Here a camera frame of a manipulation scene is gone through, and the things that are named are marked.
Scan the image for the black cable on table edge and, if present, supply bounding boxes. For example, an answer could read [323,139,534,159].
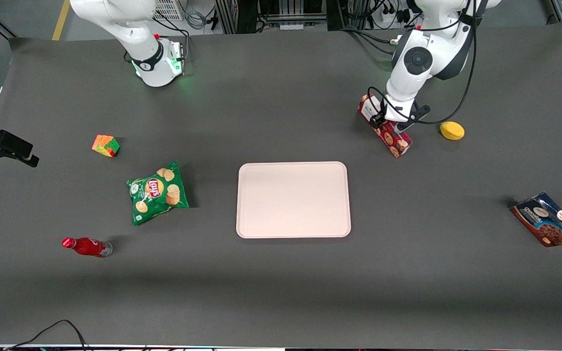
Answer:
[4,319,91,351]

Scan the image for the colourful puzzle cube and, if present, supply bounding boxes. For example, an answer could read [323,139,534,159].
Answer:
[91,135,121,158]

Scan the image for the grey coiled cable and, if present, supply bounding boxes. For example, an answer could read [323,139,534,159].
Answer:
[184,9,207,31]

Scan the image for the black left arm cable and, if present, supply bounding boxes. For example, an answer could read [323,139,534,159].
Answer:
[366,0,487,126]

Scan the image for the red cookie box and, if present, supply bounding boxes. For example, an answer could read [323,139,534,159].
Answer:
[358,94,414,158]

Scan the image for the pale pink rectangular tray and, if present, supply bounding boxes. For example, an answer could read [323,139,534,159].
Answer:
[236,161,351,239]

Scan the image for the yellow round sponge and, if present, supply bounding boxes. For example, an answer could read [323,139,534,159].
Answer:
[440,121,465,141]

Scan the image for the white vented box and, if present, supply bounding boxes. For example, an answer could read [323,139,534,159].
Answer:
[153,0,184,21]

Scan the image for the black left arm base cables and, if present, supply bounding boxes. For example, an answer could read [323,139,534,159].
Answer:
[342,25,403,55]

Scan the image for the aluminium profile rack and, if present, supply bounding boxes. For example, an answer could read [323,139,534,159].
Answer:
[214,0,346,35]

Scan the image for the red cola bottle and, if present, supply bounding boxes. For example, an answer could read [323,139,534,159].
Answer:
[61,237,113,258]

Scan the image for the green potato chips bag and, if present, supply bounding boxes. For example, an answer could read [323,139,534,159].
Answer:
[126,161,190,226]

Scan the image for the dark grey table mat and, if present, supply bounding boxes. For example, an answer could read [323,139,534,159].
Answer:
[0,17,562,350]

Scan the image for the blue chocolate cookie bag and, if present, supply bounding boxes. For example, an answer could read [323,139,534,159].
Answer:
[509,192,562,248]

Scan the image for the black right arm base cable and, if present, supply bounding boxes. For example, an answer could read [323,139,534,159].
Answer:
[153,14,192,59]

